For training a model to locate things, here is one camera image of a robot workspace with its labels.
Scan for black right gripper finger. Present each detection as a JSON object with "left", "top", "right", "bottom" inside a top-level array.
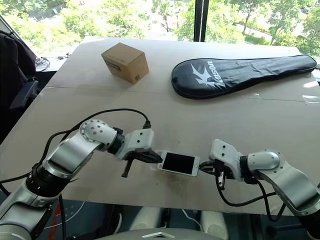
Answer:
[
  {"left": 216, "top": 171, "right": 226, "bottom": 191},
  {"left": 199, "top": 161, "right": 215, "bottom": 175}
]

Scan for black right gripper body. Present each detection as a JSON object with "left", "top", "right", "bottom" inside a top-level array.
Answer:
[{"left": 212, "top": 159, "right": 237, "bottom": 180}]

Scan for tangled black cables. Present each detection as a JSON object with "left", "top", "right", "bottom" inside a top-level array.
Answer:
[{"left": 34, "top": 56, "right": 51, "bottom": 73}]

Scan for black office chair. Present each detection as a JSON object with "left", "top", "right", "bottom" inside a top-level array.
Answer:
[{"left": 0, "top": 30, "right": 40, "bottom": 145}]

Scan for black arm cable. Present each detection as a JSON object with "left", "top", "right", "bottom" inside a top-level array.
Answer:
[
  {"left": 41, "top": 108, "right": 152, "bottom": 166},
  {"left": 214, "top": 173, "right": 287, "bottom": 223}
]

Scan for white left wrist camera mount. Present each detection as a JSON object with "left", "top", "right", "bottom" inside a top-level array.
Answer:
[{"left": 115, "top": 128, "right": 155, "bottom": 161}]

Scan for white smartphone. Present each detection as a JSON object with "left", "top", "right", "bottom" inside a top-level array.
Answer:
[{"left": 156, "top": 150, "right": 202, "bottom": 178}]

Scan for white rounded shape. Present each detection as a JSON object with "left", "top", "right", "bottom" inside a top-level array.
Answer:
[
  {"left": 199, "top": 210, "right": 229, "bottom": 240},
  {"left": 133, "top": 206, "right": 162, "bottom": 235}
]

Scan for grey robot torso cover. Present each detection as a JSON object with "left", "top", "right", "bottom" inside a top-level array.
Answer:
[{"left": 96, "top": 227, "right": 227, "bottom": 240}]

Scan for black window frame post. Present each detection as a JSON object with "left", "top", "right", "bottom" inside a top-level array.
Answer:
[{"left": 193, "top": 0, "right": 210, "bottom": 43}]

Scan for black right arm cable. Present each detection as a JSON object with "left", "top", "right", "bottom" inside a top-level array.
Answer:
[{"left": 214, "top": 173, "right": 287, "bottom": 223}]

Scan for thin white cable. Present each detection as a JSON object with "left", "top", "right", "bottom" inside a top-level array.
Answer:
[{"left": 180, "top": 208, "right": 204, "bottom": 232}]

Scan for dark round floor base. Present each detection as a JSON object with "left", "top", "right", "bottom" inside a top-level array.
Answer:
[{"left": 48, "top": 199, "right": 87, "bottom": 237}]

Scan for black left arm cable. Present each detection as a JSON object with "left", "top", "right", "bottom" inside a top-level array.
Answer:
[{"left": 41, "top": 108, "right": 152, "bottom": 166}]

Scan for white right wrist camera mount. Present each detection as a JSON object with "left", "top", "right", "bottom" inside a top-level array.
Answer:
[{"left": 208, "top": 138, "right": 245, "bottom": 182}]

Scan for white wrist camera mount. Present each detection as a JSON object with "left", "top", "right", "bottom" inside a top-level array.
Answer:
[
  {"left": 115, "top": 128, "right": 155, "bottom": 161},
  {"left": 208, "top": 138, "right": 245, "bottom": 182}
]

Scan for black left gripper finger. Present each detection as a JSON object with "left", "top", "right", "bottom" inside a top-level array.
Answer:
[
  {"left": 121, "top": 159, "right": 135, "bottom": 179},
  {"left": 141, "top": 150, "right": 163, "bottom": 164}
]

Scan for black racket bag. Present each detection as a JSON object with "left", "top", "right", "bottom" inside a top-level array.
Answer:
[{"left": 171, "top": 54, "right": 318, "bottom": 100}]

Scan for brown cardboard box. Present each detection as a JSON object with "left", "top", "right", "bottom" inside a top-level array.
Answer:
[{"left": 100, "top": 42, "right": 150, "bottom": 85}]

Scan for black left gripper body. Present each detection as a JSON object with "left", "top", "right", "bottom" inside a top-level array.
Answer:
[{"left": 125, "top": 147, "right": 151, "bottom": 164}]

